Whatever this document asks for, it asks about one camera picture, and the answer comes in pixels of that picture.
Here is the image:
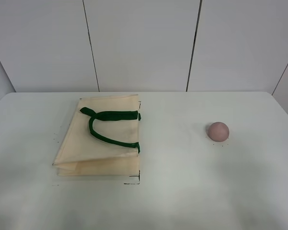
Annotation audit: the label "pink peach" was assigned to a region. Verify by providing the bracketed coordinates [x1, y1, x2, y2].
[207, 122, 229, 142]

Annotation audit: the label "cream linen bag green handles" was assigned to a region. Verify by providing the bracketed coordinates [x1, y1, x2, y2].
[53, 94, 140, 176]

